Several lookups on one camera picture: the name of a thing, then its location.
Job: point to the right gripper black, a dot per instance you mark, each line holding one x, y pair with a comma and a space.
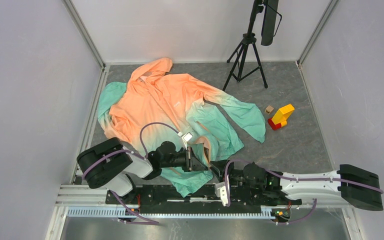
219, 166

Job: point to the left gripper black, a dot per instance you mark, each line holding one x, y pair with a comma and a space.
192, 162

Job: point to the orange and teal jacket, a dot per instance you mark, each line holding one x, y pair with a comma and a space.
155, 106

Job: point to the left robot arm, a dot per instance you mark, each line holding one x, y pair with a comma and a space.
110, 163

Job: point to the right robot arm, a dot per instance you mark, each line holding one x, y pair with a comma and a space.
258, 186

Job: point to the red toy block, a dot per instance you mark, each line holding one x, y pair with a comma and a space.
274, 126

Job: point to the small wooden cube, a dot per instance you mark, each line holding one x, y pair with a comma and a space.
269, 109

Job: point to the yellow toy block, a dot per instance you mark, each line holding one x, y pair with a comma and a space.
282, 114

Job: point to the black tripod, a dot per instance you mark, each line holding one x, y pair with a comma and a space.
241, 51

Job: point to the black hanging panel light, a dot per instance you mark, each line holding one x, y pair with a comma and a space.
270, 25

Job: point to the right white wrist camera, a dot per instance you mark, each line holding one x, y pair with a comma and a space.
221, 192

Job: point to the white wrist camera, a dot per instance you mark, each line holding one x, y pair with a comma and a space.
185, 138
221, 192

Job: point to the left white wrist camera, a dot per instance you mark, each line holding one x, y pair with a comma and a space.
185, 138

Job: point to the white toothed cable tray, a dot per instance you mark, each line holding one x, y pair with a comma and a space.
120, 212

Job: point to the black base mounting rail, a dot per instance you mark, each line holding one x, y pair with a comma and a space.
164, 199

